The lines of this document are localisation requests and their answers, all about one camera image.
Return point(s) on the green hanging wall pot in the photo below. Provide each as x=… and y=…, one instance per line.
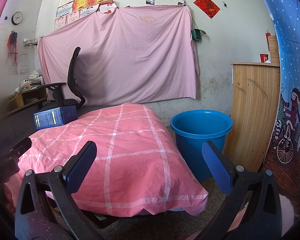
x=197, y=34

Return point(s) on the black office chair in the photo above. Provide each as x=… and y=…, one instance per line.
x=57, y=89

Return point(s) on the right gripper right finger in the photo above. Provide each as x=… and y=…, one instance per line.
x=252, y=208

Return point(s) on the red diamond wall poster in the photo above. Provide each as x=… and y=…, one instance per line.
x=207, y=6

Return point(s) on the round wall clock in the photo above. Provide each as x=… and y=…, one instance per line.
x=17, y=18

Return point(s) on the pink hanging wall sheet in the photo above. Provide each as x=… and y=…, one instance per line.
x=135, y=54

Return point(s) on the red hanging wall ornament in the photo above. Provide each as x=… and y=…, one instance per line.
x=268, y=34

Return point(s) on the stacked books on desk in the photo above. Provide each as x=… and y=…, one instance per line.
x=35, y=80

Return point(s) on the wooden side desk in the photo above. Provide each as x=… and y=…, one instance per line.
x=22, y=100

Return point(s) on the pink checkered tablecloth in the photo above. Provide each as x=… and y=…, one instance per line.
x=138, y=167

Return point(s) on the red cup on cabinet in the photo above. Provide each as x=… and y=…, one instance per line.
x=264, y=57

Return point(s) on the small wall photo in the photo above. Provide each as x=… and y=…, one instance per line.
x=150, y=2

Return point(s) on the wall certificates cluster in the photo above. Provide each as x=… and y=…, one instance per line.
x=69, y=11

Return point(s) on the blue cardboard box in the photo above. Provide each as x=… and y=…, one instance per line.
x=55, y=117

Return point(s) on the wooden cabinet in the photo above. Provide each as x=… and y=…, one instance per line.
x=256, y=90

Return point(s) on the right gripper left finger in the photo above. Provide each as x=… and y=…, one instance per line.
x=34, y=217

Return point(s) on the blue polka dot curtain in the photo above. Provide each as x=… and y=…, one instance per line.
x=283, y=154

